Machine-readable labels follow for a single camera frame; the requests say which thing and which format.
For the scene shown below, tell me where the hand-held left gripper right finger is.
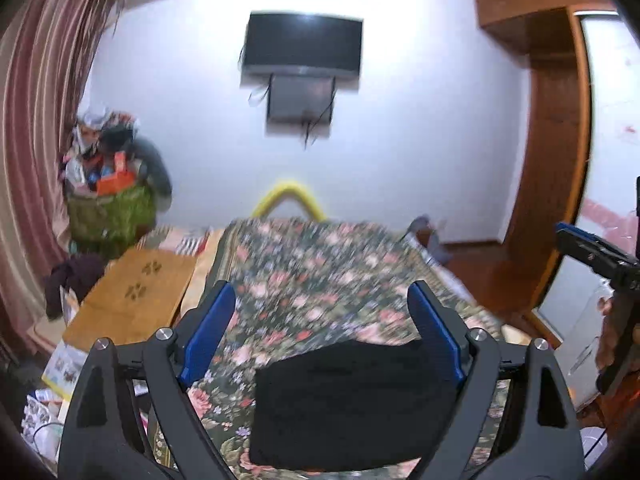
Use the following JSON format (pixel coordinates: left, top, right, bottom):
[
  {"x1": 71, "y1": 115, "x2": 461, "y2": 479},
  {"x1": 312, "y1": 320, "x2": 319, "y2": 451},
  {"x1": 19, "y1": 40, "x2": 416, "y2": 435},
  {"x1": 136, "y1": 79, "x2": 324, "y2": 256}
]
[{"x1": 406, "y1": 281, "x2": 586, "y2": 480}]

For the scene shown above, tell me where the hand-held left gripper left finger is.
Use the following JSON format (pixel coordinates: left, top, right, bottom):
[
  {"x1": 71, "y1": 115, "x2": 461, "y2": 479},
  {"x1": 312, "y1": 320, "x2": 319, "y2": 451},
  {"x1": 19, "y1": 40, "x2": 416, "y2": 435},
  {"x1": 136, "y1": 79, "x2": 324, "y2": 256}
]
[{"x1": 57, "y1": 280, "x2": 237, "y2": 480}]

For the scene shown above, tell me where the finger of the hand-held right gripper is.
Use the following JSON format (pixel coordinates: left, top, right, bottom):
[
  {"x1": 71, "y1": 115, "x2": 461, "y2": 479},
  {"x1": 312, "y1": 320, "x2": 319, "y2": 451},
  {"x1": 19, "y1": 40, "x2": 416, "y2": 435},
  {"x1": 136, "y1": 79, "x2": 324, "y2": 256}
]
[
  {"x1": 556, "y1": 232, "x2": 640, "y2": 282},
  {"x1": 555, "y1": 222, "x2": 640, "y2": 267}
]

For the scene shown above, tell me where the black printed t-shirt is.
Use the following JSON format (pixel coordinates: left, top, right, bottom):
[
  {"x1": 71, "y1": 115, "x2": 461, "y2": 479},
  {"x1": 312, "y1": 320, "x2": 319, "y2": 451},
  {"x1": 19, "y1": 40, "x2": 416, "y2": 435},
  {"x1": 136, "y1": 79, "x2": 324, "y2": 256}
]
[{"x1": 248, "y1": 339, "x2": 463, "y2": 473}]

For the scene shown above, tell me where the pile of mixed clothes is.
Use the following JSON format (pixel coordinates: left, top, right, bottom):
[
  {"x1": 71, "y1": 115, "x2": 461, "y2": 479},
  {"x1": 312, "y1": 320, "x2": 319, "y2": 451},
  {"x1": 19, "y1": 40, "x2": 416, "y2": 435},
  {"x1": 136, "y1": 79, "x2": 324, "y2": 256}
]
[{"x1": 62, "y1": 107, "x2": 138, "y2": 171}]

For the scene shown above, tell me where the person's right hand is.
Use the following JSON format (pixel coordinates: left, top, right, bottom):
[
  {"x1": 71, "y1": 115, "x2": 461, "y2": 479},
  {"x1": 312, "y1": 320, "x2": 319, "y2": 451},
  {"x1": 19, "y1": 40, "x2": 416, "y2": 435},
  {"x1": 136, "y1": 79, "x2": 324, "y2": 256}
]
[{"x1": 597, "y1": 296, "x2": 620, "y2": 370}]

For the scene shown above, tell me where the wooden folding table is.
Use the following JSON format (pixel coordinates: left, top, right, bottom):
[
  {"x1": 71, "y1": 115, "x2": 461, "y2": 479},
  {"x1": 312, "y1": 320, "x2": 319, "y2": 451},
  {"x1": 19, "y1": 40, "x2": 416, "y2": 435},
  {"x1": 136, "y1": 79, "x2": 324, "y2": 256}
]
[{"x1": 62, "y1": 249, "x2": 198, "y2": 356}]

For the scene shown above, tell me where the grey bag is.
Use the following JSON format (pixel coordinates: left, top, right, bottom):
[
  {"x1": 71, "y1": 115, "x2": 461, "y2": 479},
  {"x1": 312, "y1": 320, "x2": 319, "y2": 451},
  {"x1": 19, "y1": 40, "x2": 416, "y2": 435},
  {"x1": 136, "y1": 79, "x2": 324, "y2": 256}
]
[{"x1": 407, "y1": 216, "x2": 453, "y2": 266}]

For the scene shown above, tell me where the striped sheet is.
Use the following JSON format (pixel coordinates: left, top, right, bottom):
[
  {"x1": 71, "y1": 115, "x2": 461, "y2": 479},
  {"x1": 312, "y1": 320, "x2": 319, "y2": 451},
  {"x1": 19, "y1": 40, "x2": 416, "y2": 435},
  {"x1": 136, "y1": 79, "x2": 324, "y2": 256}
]
[{"x1": 145, "y1": 225, "x2": 211, "y2": 253}]

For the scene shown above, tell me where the floral bedspread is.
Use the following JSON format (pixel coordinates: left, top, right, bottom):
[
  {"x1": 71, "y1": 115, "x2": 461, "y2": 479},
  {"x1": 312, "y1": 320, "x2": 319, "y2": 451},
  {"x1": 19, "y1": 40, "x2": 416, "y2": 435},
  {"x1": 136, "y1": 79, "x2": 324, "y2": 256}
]
[{"x1": 150, "y1": 217, "x2": 506, "y2": 480}]

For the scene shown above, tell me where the dark cloth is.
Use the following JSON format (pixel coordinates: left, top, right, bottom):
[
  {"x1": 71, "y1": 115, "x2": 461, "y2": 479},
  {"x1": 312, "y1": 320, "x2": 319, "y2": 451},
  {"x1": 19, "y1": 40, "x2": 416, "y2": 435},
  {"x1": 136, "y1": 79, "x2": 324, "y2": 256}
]
[{"x1": 44, "y1": 254, "x2": 106, "y2": 318}]

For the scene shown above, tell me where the green storage bag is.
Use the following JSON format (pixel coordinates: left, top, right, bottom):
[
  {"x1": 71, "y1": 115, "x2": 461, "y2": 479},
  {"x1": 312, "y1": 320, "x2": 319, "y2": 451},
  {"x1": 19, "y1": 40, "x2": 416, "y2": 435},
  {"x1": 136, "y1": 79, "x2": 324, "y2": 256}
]
[{"x1": 66, "y1": 185, "x2": 156, "y2": 256}]

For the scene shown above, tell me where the picture book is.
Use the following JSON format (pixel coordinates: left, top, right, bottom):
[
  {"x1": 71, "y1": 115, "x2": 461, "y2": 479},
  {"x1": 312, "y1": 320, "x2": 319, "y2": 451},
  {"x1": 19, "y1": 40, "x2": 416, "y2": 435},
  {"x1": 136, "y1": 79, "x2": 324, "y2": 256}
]
[{"x1": 41, "y1": 342, "x2": 83, "y2": 401}]

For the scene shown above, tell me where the yellow foam tube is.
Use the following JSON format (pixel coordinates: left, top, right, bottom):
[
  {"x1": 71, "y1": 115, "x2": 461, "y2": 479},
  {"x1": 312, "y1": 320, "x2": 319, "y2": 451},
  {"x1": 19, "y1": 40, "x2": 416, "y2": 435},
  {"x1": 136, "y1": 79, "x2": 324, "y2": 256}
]
[{"x1": 251, "y1": 178, "x2": 328, "y2": 221}]

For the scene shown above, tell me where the orange box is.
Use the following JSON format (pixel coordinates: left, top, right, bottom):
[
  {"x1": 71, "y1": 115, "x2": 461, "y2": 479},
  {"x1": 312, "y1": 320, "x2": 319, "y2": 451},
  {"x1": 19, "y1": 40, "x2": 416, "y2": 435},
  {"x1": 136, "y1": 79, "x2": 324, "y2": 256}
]
[{"x1": 96, "y1": 172, "x2": 136, "y2": 196}]

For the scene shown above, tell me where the white patterned bag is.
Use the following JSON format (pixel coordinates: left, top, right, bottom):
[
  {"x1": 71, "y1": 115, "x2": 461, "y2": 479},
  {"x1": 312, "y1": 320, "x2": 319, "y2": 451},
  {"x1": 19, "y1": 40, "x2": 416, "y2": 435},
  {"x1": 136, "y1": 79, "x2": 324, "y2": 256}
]
[{"x1": 22, "y1": 392, "x2": 63, "y2": 461}]

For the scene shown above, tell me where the wooden overhead cabinet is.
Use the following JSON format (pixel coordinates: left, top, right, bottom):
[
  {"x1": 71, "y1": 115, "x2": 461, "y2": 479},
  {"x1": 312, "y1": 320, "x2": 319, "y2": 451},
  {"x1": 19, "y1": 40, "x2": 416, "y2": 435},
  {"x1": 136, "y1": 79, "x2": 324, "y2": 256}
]
[{"x1": 474, "y1": 0, "x2": 616, "y2": 53}]

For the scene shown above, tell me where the striped pink curtain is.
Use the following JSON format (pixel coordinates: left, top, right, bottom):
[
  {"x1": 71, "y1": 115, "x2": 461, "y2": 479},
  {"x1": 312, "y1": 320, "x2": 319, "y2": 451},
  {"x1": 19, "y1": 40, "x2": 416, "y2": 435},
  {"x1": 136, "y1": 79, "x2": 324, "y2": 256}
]
[{"x1": 0, "y1": 0, "x2": 123, "y2": 356}]

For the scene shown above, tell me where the black monitor cable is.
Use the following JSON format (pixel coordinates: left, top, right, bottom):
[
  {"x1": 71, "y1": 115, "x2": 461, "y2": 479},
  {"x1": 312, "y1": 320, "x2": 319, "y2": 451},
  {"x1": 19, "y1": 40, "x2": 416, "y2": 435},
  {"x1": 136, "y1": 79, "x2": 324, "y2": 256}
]
[{"x1": 300, "y1": 115, "x2": 321, "y2": 151}]

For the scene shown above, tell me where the small wall-mounted monitor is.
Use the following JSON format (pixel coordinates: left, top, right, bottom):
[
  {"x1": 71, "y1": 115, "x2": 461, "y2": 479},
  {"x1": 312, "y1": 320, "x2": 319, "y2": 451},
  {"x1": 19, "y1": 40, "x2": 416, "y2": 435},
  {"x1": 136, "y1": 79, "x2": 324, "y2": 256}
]
[{"x1": 266, "y1": 74, "x2": 335, "y2": 126}]

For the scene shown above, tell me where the wall-mounted black television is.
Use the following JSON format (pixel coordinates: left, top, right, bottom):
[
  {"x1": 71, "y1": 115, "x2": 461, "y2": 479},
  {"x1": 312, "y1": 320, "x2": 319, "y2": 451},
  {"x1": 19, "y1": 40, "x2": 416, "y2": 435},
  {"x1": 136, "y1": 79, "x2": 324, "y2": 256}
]
[{"x1": 241, "y1": 10, "x2": 364, "y2": 81}]

